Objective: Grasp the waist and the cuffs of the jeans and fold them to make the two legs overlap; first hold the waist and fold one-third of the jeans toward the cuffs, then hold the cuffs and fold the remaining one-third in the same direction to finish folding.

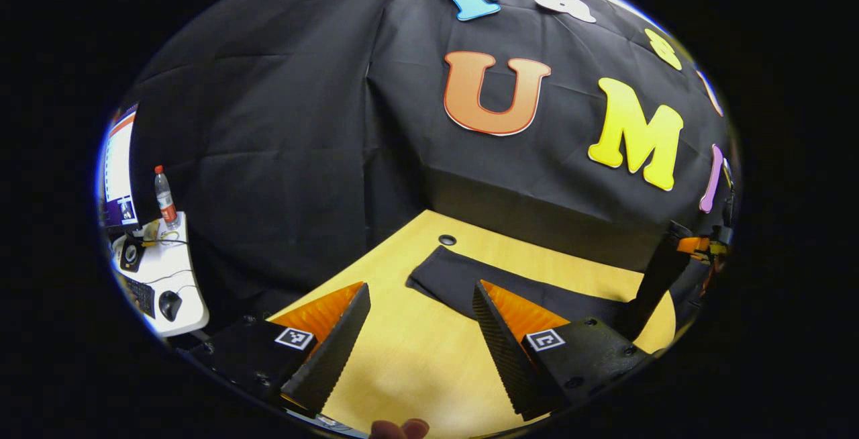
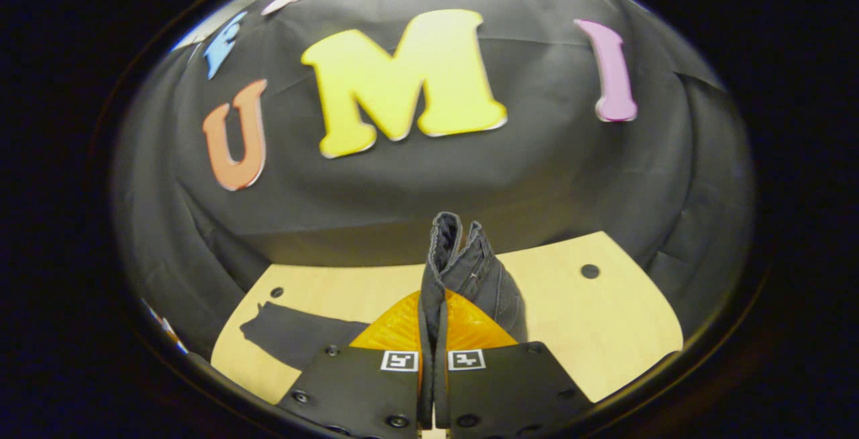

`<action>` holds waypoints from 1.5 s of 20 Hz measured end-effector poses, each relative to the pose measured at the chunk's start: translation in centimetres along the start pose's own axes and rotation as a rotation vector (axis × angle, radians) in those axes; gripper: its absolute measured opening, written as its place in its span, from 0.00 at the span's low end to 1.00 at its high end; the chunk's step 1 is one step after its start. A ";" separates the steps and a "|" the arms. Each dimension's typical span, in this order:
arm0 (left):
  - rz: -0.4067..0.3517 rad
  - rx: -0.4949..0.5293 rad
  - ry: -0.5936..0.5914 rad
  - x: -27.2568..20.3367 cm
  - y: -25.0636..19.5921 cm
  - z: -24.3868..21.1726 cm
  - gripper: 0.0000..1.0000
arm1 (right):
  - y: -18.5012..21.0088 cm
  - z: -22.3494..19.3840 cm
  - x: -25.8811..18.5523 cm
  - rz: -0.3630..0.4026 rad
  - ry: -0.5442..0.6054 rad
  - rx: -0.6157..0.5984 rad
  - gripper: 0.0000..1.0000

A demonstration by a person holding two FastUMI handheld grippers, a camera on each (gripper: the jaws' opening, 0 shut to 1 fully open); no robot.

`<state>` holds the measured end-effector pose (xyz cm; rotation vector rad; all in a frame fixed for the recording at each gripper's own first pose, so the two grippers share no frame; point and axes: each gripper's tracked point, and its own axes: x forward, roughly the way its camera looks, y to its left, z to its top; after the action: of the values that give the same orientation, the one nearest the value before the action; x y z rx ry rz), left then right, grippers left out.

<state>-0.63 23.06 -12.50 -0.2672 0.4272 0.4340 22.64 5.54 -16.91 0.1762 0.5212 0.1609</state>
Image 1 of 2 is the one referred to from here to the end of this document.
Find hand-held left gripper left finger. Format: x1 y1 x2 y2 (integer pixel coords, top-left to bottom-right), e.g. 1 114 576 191
181 281 372 418

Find clear plastic bottle red label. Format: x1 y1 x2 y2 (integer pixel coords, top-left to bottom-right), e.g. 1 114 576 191
154 164 181 231

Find dark blue jeans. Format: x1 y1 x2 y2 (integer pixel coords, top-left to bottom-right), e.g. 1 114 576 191
406 245 673 343

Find computer monitor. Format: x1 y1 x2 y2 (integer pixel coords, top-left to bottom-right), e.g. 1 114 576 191
100 104 140 229

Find white side desk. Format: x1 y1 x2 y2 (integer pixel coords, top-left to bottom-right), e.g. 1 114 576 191
109 213 211 338

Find black backdrop cloth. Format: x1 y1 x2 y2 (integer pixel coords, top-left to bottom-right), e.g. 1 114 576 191
126 0 739 334

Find round black desk device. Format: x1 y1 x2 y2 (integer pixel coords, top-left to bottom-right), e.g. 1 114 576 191
119 240 146 274

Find black keyboard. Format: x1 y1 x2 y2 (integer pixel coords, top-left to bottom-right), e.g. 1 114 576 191
120 274 157 320

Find black computer mouse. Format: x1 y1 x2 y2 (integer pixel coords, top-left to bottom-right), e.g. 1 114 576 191
158 289 184 323

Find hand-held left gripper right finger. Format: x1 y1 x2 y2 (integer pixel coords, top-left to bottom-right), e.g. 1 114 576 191
471 279 653 422

